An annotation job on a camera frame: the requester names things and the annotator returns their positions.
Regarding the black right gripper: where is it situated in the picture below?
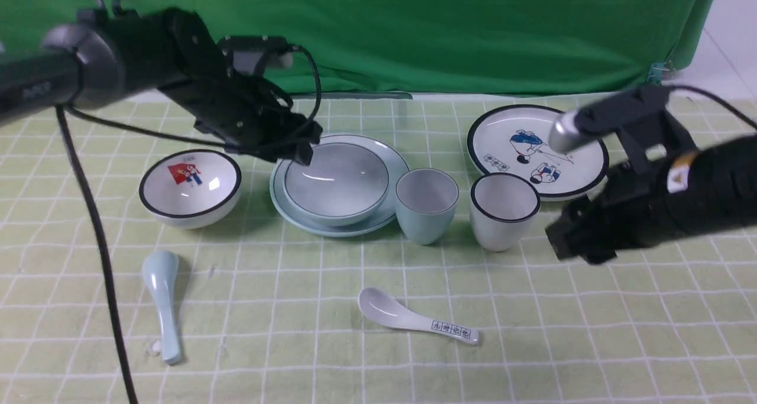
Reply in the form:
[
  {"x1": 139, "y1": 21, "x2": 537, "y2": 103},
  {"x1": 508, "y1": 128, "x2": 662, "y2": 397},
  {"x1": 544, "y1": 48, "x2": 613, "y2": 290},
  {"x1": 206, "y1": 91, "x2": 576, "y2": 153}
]
[{"x1": 545, "y1": 161, "x2": 657, "y2": 266}]

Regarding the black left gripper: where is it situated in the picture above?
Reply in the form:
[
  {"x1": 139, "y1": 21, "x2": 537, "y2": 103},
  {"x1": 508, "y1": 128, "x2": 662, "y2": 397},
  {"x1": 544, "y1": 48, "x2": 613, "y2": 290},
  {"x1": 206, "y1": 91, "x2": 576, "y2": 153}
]
[{"x1": 160, "y1": 9, "x2": 323, "y2": 166}]

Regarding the light blue bowl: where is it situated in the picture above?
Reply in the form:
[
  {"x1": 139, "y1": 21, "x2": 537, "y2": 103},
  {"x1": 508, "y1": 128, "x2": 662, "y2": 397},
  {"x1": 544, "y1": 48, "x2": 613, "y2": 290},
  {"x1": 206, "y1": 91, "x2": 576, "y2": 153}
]
[{"x1": 283, "y1": 143, "x2": 389, "y2": 227}]

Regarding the light blue cup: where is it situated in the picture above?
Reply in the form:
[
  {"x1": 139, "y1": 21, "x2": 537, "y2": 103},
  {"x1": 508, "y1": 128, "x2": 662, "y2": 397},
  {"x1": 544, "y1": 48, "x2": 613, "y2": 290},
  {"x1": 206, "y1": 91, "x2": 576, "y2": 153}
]
[{"x1": 395, "y1": 169, "x2": 460, "y2": 245}]

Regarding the light blue ceramic spoon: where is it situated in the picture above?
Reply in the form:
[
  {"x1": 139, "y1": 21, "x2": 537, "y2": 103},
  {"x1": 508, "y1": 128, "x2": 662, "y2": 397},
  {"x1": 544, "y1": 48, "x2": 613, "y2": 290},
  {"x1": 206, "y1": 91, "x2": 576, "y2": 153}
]
[{"x1": 141, "y1": 250, "x2": 182, "y2": 366}]

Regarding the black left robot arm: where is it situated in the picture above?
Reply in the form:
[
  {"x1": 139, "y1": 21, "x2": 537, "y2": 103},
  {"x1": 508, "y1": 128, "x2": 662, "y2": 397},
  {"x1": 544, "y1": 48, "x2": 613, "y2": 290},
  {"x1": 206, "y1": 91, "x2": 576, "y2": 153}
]
[{"x1": 1, "y1": 8, "x2": 323, "y2": 165}]

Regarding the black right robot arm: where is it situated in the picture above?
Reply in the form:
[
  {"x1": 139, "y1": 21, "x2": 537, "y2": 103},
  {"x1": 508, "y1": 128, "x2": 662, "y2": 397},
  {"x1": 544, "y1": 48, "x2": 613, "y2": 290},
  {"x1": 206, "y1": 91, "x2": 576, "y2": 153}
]
[{"x1": 545, "y1": 135, "x2": 756, "y2": 266}]

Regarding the light blue plate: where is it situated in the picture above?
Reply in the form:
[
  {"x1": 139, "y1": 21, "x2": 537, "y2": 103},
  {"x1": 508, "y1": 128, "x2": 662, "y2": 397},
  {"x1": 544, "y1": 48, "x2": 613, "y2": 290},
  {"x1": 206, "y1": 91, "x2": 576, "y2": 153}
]
[{"x1": 268, "y1": 134, "x2": 409, "y2": 238}]

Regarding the white bowl black rim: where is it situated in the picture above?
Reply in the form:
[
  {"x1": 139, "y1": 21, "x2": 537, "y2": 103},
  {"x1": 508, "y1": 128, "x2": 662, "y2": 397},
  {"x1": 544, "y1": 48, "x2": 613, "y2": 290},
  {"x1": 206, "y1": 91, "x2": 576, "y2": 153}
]
[{"x1": 138, "y1": 150, "x2": 242, "y2": 230}]

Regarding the white cup black rim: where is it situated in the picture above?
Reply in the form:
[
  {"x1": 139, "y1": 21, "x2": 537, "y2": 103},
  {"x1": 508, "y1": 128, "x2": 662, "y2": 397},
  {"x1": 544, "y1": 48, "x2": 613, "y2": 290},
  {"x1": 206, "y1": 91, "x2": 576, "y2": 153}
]
[{"x1": 470, "y1": 173, "x2": 541, "y2": 253}]

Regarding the white cartoon plate black rim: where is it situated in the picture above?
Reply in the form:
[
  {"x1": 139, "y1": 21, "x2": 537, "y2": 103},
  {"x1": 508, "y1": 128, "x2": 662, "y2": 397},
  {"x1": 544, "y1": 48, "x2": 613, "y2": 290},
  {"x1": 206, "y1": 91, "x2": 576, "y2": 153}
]
[{"x1": 466, "y1": 104, "x2": 609, "y2": 201}]

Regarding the green backdrop cloth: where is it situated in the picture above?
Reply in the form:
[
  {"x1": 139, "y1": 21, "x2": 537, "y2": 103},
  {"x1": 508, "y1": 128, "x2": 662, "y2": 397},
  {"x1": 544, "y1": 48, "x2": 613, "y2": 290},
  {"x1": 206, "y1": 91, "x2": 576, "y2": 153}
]
[{"x1": 0, "y1": 0, "x2": 722, "y2": 95}]

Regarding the small clamp on backdrop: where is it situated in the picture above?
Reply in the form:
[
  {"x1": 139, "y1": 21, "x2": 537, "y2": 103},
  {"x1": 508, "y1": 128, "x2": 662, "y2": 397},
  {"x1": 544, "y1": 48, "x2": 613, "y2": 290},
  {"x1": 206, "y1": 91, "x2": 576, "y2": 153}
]
[{"x1": 646, "y1": 61, "x2": 676, "y2": 85}]

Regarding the light green checkered tablecloth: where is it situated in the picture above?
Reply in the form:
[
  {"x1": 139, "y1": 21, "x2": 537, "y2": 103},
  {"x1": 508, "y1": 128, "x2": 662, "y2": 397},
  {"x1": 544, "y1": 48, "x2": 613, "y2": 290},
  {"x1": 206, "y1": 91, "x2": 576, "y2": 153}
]
[{"x1": 0, "y1": 93, "x2": 757, "y2": 404}]

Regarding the white ceramic spoon with text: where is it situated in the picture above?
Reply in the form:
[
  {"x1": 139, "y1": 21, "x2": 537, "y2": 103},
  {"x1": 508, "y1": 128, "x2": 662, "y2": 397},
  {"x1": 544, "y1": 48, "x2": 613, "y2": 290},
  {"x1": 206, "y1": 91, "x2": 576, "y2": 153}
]
[{"x1": 358, "y1": 287, "x2": 481, "y2": 345}]

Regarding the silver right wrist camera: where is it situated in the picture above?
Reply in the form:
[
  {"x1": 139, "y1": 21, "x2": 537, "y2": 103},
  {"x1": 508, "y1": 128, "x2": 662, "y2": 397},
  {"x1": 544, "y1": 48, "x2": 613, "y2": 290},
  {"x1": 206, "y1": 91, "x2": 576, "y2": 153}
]
[{"x1": 548, "y1": 85, "x2": 698, "y2": 174}]

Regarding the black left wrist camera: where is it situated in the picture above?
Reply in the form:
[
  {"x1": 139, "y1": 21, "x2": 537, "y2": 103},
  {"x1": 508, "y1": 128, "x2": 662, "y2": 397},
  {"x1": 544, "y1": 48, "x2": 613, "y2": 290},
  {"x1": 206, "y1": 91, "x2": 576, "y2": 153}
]
[{"x1": 217, "y1": 35, "x2": 294, "y2": 77}]

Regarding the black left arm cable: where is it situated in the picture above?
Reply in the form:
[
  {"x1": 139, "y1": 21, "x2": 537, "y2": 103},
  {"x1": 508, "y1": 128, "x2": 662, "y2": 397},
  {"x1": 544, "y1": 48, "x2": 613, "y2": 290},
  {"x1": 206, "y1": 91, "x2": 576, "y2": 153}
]
[{"x1": 54, "y1": 43, "x2": 323, "y2": 404}]

